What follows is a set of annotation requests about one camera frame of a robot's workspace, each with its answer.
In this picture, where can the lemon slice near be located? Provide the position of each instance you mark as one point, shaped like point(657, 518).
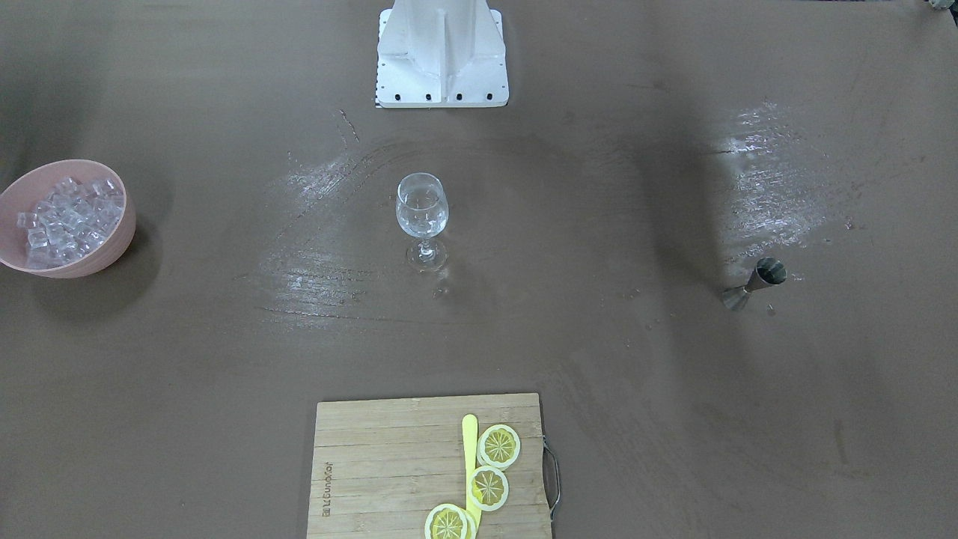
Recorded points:
point(449, 521)

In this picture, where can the lemon slice far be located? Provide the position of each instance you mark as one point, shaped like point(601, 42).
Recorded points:
point(498, 446)

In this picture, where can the bamboo cutting board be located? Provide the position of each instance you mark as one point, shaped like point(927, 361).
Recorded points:
point(380, 466)

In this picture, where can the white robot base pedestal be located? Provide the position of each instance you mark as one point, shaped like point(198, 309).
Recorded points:
point(448, 54)

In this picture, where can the lemon slice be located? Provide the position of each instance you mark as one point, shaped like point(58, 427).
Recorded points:
point(449, 521)
point(487, 489)
point(498, 446)

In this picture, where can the steel double jigger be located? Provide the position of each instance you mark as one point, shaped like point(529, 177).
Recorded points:
point(768, 272)

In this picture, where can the pile of clear ice cubes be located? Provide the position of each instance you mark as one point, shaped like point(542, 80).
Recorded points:
point(71, 221)

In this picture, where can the clear wine glass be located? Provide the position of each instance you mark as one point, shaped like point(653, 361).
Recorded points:
point(422, 211)

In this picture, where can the pink bowl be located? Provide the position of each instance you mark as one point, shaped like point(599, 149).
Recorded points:
point(28, 190)

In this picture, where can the lemon slice middle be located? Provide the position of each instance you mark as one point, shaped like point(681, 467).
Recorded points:
point(487, 489)

